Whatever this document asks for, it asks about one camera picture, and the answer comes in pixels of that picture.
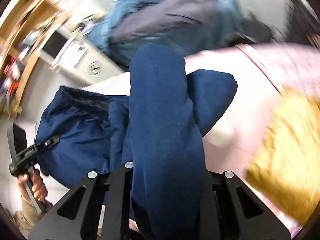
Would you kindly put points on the khaki jacket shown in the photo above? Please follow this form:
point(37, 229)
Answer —
point(26, 218)

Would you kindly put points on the grey blanket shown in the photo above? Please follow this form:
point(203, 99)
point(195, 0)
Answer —
point(168, 15)

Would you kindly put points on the white bedside machine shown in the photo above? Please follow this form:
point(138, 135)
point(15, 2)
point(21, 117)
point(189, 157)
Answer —
point(76, 58)

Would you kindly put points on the dark teal bed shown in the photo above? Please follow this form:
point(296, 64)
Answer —
point(186, 40)

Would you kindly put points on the navy blue padded jacket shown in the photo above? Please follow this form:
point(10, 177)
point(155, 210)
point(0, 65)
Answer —
point(159, 126)

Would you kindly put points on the pink polka dot bedsheet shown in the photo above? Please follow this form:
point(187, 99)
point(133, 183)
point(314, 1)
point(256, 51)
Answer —
point(261, 71)

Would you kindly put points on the black round stool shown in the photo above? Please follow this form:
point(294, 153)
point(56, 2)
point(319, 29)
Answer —
point(253, 32)

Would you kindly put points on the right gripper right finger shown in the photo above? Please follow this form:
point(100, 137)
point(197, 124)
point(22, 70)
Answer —
point(230, 210)

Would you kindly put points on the person left hand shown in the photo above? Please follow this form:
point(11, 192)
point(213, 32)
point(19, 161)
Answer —
point(39, 189)

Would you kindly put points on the gold velvet cushion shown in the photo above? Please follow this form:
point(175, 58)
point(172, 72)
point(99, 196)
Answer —
point(286, 165)

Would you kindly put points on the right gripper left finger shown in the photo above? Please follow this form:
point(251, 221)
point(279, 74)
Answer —
point(98, 200)

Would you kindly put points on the wooden shelf unit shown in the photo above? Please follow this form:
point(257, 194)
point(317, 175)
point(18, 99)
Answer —
point(24, 32)

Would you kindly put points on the blue crumpled duvet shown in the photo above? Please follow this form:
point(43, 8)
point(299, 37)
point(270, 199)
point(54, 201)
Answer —
point(118, 10)

